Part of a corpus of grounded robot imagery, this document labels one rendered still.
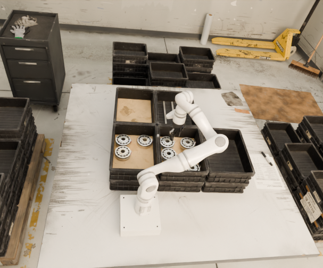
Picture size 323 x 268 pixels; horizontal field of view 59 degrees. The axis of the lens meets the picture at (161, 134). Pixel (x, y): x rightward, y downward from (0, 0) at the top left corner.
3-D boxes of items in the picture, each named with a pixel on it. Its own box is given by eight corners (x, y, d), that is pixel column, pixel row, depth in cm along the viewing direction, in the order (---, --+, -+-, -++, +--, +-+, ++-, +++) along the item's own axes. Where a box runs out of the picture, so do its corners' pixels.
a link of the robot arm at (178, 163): (183, 157, 155) (190, 170, 149) (138, 179, 153) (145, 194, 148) (180, 148, 147) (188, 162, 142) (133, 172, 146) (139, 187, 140)
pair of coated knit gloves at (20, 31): (26, 39, 262) (25, 36, 259) (4, 38, 258) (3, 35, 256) (31, 27, 279) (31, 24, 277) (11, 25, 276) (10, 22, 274)
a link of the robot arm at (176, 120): (174, 110, 175) (175, 102, 170) (188, 120, 170) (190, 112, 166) (164, 117, 169) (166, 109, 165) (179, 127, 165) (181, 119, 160)
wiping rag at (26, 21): (35, 29, 277) (35, 25, 275) (11, 27, 273) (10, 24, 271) (41, 16, 297) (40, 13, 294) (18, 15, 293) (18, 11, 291)
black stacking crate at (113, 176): (157, 182, 176) (159, 172, 168) (109, 181, 172) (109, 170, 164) (155, 136, 204) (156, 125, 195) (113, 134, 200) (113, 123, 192)
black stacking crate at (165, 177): (204, 184, 180) (208, 173, 172) (158, 182, 176) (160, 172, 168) (195, 138, 207) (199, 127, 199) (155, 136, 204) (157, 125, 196)
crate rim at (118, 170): (159, 174, 169) (160, 171, 167) (108, 172, 165) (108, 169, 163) (156, 127, 197) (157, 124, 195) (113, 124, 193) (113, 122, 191)
